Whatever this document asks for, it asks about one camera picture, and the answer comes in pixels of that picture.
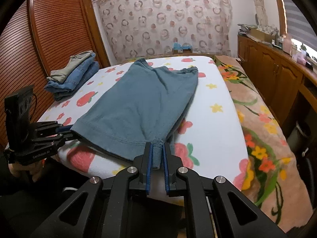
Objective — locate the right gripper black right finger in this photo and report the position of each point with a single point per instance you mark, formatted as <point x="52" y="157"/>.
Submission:
<point x="214" y="207"/>

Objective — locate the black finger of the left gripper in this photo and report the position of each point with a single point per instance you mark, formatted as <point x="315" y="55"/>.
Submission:
<point x="62" y="135"/>

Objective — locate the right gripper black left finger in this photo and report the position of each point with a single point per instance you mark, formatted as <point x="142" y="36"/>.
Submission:
<point x="100" y="207"/>

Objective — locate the teal blue pants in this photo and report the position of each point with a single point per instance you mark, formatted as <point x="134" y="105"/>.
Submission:
<point x="146" y="105"/>

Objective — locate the left human hand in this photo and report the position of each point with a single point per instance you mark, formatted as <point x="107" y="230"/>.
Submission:
<point x="35" y="169"/>

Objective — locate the folded blue denim jeans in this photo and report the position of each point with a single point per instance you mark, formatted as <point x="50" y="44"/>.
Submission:
<point x="74" y="81"/>

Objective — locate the folded olive green pants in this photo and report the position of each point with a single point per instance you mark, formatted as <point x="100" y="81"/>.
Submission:
<point x="61" y="75"/>

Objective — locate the beige floral bed blanket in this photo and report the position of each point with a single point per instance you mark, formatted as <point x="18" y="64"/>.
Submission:
<point x="272" y="181"/>

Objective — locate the white strawberry flower blanket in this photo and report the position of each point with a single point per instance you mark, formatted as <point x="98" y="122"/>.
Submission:
<point x="209" y="140"/>

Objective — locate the brown louvered wooden wardrobe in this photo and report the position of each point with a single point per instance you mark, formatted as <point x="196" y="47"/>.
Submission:
<point x="40" y="37"/>

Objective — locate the long brown wooden cabinet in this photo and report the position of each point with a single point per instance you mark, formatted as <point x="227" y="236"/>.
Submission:
<point x="287" y="88"/>

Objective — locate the circle patterned sheer curtain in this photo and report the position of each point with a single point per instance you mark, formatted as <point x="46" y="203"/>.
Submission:
<point x="145" y="28"/>

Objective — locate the cardboard box with blue cloth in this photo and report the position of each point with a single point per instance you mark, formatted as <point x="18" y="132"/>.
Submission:
<point x="184" y="48"/>

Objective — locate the pink bottle on cabinet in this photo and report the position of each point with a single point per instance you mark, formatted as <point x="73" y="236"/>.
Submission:
<point x="287" y="44"/>

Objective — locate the open cardboard box on cabinet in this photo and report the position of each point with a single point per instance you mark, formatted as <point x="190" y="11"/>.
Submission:
<point x="262" y="36"/>

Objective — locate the grey striped window blind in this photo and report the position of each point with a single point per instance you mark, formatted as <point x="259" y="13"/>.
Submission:
<point x="299" y="28"/>

